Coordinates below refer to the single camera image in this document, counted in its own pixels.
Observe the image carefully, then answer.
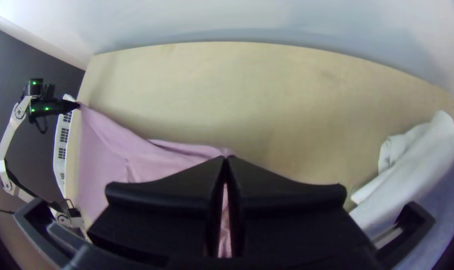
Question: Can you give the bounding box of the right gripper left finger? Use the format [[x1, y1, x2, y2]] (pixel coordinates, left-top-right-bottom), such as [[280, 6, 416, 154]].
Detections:
[[87, 155, 227, 263]]

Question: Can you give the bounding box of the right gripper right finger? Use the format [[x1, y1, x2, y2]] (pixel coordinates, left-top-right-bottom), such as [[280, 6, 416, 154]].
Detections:
[[226, 155, 381, 270]]

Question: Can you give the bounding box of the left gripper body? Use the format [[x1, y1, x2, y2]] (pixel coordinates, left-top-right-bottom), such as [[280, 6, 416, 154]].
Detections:
[[47, 98, 68, 116]]

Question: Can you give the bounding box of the pink t-shirt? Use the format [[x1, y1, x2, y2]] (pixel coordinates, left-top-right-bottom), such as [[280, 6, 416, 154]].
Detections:
[[76, 104, 237, 260]]

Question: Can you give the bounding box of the white laundry basket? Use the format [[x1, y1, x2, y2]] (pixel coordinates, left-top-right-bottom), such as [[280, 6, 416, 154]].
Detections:
[[53, 93, 78, 200]]

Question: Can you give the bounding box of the pile of folded clothes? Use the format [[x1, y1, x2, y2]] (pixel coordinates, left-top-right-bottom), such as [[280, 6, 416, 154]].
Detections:
[[348, 110, 454, 270]]

